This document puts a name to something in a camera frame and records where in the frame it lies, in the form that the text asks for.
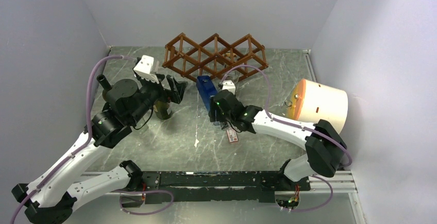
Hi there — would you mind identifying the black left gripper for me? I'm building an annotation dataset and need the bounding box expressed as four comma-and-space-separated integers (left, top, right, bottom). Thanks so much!
129, 73, 188, 124

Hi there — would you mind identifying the blue square glass bottle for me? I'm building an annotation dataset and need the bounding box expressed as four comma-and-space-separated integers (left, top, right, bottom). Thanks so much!
196, 75, 217, 112

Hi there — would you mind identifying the green bottle silver neck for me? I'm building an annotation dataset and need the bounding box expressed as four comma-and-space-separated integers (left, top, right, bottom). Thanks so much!
153, 100, 173, 120

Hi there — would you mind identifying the clear whisky bottle black label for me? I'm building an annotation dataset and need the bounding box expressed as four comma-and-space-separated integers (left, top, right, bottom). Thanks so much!
225, 52, 239, 83

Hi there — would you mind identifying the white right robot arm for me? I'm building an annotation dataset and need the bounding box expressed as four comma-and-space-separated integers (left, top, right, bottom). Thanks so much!
209, 90, 347, 190

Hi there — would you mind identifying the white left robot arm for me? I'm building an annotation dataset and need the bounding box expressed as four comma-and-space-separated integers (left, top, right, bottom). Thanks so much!
12, 74, 188, 223

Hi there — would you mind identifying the brown wooden wine rack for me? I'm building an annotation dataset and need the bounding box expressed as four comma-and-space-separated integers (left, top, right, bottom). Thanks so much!
162, 33, 269, 81

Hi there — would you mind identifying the dark green wine bottle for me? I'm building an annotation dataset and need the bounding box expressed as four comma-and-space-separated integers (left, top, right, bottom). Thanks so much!
96, 74, 118, 102

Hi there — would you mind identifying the red white small box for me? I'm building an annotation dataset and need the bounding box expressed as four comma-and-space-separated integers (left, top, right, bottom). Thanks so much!
226, 128, 239, 144

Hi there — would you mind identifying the white cone lampshade orange inside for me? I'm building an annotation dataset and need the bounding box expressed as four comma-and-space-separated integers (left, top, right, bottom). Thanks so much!
285, 78, 348, 133

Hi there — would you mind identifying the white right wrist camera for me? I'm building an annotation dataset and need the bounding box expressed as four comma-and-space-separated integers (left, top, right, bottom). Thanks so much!
221, 80, 236, 95

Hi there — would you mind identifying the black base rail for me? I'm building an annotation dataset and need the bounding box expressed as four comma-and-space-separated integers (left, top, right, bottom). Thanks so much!
124, 171, 311, 204

